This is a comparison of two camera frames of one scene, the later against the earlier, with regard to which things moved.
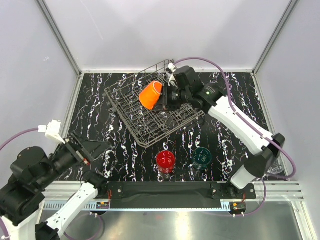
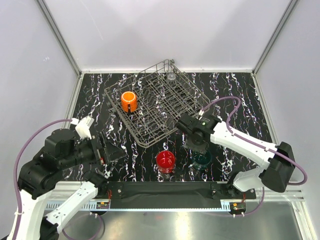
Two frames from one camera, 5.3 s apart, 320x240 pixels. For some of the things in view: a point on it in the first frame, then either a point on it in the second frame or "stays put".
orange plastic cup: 149,96 -> 129,97
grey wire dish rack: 145,124 stays put
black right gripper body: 177,97 -> 195,142
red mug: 165,161 stays put
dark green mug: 202,157 stays put
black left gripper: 85,151 -> 101,155
